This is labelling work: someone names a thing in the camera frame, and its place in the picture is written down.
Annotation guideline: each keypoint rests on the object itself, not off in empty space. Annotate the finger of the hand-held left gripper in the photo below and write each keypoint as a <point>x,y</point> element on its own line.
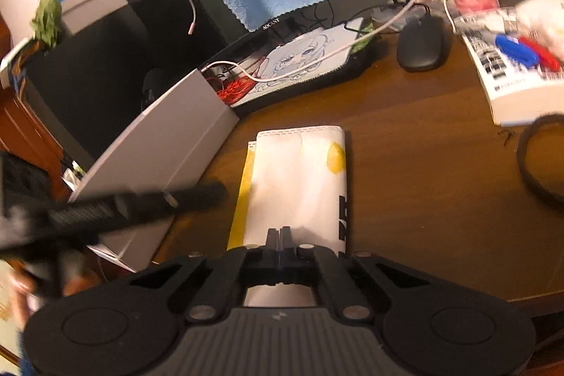
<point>145,204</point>

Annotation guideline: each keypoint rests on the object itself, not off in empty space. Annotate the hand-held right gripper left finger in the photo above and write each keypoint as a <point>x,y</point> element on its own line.
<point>274,252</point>

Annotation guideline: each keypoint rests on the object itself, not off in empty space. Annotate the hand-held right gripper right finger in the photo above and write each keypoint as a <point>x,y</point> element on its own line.
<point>286,252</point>

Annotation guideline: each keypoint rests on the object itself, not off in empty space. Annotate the white yellow cloth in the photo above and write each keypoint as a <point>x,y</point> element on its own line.
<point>295,186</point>

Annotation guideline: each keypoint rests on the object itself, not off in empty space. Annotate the grey cardboard box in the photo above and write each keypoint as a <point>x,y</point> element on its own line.
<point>163,151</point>

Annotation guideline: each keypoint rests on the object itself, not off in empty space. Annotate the wooden cabinet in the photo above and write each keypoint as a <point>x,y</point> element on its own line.
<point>26,125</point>

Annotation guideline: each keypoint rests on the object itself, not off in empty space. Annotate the black computer tower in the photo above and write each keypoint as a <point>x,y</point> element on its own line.
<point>97,72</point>

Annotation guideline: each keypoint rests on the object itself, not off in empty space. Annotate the green dried plant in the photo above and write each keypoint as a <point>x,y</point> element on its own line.
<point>47,19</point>

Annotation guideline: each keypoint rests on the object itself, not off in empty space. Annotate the cartoon print mouse pad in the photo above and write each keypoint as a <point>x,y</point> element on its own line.
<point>304,54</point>

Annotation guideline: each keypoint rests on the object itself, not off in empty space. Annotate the grey storage box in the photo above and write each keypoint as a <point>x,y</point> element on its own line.
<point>94,4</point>

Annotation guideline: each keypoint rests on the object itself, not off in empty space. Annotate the black computer mouse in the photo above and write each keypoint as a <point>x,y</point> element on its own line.
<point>424,43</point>

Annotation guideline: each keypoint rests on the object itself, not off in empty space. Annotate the black elastic band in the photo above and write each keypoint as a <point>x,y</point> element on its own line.
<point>525,164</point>

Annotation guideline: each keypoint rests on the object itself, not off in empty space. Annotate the white paperback book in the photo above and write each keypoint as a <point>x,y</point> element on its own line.
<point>506,89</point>

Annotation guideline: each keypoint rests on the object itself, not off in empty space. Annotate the blue marker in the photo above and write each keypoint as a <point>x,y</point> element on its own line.
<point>515,49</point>

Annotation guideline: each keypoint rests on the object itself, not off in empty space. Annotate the red marker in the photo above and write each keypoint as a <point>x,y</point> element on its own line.
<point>544,53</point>

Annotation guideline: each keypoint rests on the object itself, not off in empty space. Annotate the white crumpled tissue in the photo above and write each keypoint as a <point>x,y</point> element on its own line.
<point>544,15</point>

